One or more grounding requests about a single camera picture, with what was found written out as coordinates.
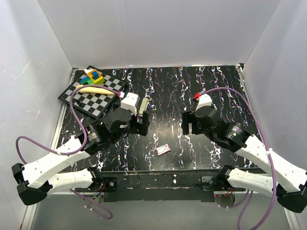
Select grey beige stapler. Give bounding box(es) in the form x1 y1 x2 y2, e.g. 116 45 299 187
139 97 148 117

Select white red staple box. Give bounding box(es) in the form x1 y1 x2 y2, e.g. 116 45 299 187
155 144 171 156

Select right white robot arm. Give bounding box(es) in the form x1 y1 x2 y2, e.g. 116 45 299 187
181 105 307 213

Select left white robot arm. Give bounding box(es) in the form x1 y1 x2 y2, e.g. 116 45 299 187
12 107 150 206

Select black white checkerboard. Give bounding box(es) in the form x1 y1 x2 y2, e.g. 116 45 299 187
58 68 128 119

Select wooden cylinder peg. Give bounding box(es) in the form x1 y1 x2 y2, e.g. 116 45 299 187
79 87 114 95

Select colourful toy block stack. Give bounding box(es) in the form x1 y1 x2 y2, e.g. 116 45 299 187
81 69 105 85

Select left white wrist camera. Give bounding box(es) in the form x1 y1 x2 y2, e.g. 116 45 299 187
120 92 140 115

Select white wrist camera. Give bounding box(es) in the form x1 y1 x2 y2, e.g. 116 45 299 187
195 94 212 111
120 92 140 115

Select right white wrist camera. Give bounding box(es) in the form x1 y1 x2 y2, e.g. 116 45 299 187
195 94 212 111

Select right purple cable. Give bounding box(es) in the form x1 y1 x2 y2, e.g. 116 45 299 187
198 87 276 230

